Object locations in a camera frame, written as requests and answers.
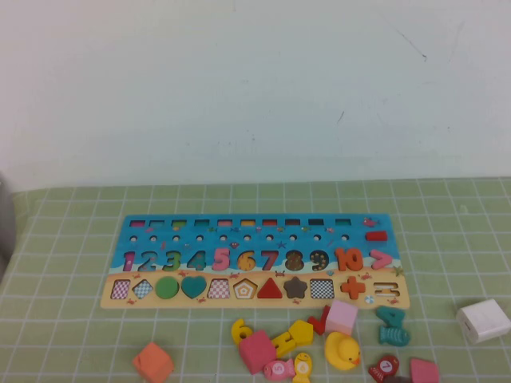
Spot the red wooden fish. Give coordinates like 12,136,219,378
367,355,401,381

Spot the pink wooden fish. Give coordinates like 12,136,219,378
263,358,296,378

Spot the orange plus sign piece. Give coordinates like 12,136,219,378
340,276,366,299

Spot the red less-than sign piece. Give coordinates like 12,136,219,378
307,305,331,336

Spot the light pink square block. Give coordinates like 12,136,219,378
325,299,358,336

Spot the yellow equals sign piece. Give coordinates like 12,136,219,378
271,330,299,359

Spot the yellow rubber duck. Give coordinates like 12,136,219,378
323,331,362,371

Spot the pink rhombus block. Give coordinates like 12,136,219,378
410,357,441,383

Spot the orange cube block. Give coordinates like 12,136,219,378
132,342,176,383

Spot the yellow wooden fish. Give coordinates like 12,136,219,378
292,351,313,383

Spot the pink number five piece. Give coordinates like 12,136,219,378
212,247,232,271

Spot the yellow number six piece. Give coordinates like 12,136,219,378
231,318,255,348

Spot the pink greater-than sign piece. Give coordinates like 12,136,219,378
370,249,394,270

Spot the yellow pentagon piece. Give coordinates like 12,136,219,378
288,319,315,344

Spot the red triangle piece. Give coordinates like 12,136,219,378
256,278,284,299

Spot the dark pink trapezoid block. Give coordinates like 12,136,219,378
238,329,278,376

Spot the teal number four piece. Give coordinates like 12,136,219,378
374,306,406,332

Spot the brown star piece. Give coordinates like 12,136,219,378
283,276,310,299

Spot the teal heart piece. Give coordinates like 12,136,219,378
180,275,208,299

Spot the white charger adapter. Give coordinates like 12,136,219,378
456,298,511,345

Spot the green circle piece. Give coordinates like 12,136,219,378
154,275,180,299

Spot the blue wooden number puzzle board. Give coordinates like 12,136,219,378
99,214,411,310

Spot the teal wooden fish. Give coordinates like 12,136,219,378
378,325,411,347

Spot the orange number ten piece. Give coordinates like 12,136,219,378
334,247,364,272

